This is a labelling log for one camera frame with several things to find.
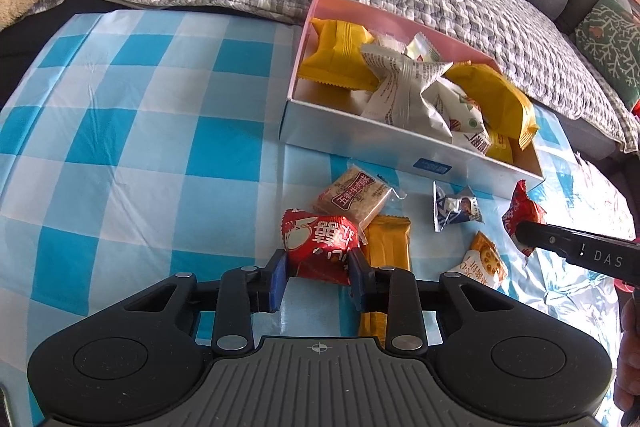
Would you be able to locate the small yellow snack packet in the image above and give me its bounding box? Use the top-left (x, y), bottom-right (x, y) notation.
top-left (444, 62), bottom-right (539, 150)

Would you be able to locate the white green snack bag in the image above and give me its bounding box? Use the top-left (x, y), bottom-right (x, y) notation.
top-left (422, 78), bottom-right (490, 155)

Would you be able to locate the gold bar snack packet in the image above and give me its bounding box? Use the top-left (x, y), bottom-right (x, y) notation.
top-left (358, 216), bottom-right (411, 346)

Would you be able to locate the blue checkered tablecloth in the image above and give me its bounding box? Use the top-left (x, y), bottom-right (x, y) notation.
top-left (1, 11), bottom-right (636, 426)

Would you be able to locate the pink and white snack box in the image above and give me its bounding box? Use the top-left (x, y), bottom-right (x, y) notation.
top-left (279, 0), bottom-right (544, 198)

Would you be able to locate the white triangular snack bag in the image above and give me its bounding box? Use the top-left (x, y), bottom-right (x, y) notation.
top-left (360, 44), bottom-right (452, 143)

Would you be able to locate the red snack packet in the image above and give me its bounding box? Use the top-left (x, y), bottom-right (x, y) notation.
top-left (281, 209), bottom-right (359, 285)
top-left (502, 180), bottom-right (546, 258)

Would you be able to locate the brown biscuit packet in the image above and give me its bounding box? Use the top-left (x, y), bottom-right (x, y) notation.
top-left (312, 165), bottom-right (406, 232)

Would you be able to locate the person right hand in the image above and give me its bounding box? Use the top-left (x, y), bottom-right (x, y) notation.
top-left (614, 299), bottom-right (640, 411)

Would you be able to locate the large yellow snack bag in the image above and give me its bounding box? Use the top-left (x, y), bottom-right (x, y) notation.
top-left (298, 18), bottom-right (378, 92)

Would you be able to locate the green patterned cushion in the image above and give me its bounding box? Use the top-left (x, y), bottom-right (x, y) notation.
top-left (575, 0), bottom-right (639, 112)

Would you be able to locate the small blue white candy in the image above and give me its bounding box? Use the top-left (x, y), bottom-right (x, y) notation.
top-left (433, 182), bottom-right (484, 233)

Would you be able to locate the orange cookie packet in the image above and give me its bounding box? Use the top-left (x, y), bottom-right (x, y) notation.
top-left (450, 232), bottom-right (509, 289)

